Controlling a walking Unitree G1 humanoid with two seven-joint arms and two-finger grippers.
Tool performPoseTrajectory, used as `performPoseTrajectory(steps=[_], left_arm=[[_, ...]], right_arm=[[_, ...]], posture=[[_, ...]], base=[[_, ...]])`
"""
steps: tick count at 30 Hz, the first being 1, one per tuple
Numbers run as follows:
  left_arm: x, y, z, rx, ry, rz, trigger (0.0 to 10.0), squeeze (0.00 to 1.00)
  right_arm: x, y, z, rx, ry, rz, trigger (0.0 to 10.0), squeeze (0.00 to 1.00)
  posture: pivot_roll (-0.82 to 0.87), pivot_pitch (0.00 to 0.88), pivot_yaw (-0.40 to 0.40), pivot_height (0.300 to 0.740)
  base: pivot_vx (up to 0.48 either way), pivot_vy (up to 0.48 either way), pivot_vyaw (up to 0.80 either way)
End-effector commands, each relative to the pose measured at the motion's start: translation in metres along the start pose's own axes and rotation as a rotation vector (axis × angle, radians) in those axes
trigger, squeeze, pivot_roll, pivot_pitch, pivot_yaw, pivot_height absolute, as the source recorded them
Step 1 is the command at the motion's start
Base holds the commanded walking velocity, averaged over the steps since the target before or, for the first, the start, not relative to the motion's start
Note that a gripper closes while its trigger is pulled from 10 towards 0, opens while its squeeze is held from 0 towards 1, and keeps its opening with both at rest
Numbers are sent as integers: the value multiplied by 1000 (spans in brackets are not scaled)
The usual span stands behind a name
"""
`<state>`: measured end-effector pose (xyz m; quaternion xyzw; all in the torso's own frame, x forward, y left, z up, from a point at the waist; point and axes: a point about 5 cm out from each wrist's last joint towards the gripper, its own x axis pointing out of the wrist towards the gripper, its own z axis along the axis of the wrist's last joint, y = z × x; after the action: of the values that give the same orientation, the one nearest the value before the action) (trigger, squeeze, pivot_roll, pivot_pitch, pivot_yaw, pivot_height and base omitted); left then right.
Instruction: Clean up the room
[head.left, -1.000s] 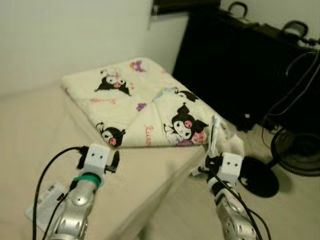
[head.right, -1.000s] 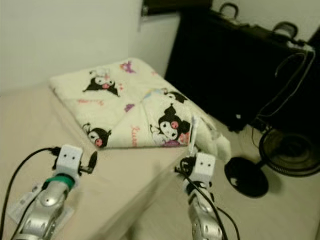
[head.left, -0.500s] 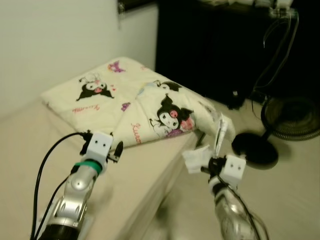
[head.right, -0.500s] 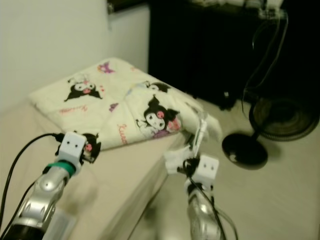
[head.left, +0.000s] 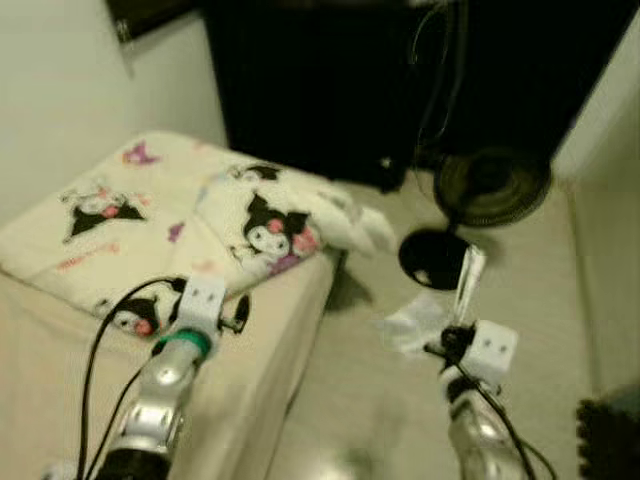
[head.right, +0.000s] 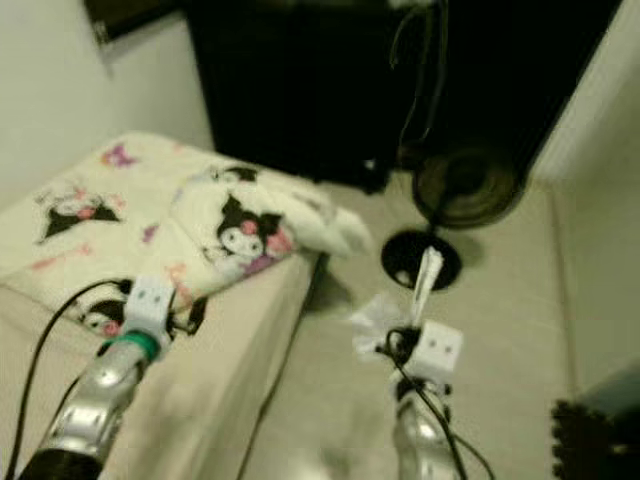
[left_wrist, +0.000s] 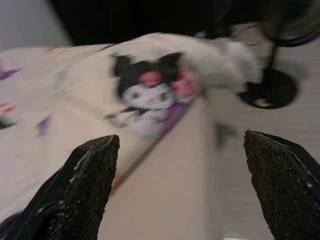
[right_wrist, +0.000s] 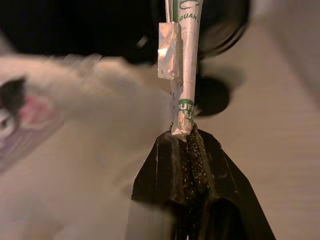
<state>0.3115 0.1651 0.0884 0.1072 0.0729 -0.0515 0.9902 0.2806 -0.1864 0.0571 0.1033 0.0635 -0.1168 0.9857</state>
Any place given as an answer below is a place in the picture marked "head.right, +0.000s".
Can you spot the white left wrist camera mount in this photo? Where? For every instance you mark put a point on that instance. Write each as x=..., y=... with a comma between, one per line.
x=150, y=300

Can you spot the black wardrobe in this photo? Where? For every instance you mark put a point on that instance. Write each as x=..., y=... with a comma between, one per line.
x=300, y=90

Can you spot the cream cartoon print quilt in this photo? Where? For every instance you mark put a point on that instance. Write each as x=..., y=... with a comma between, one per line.
x=130, y=200

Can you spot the dark window blind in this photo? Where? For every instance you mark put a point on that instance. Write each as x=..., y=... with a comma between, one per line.
x=130, y=15

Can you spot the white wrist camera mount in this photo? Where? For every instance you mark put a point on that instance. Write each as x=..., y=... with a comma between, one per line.
x=438, y=350
x=150, y=300

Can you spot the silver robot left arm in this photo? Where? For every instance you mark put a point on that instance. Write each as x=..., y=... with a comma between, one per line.
x=95, y=400

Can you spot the bed with beige sheet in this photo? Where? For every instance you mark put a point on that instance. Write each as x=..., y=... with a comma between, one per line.
x=50, y=375

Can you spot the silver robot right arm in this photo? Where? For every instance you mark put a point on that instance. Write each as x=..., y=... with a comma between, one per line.
x=420, y=440

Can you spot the black floor fan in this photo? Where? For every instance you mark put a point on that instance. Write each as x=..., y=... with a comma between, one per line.
x=470, y=190

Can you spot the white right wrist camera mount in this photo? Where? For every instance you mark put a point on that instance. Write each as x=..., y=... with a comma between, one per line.
x=438, y=350

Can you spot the white paper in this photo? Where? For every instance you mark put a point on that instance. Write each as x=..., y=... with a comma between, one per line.
x=426, y=280

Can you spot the black foam puzzle mat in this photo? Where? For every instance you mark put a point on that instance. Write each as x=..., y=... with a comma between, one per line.
x=590, y=445

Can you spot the clear plastic wrapper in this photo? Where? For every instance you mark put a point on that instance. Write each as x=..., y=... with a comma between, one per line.
x=375, y=320

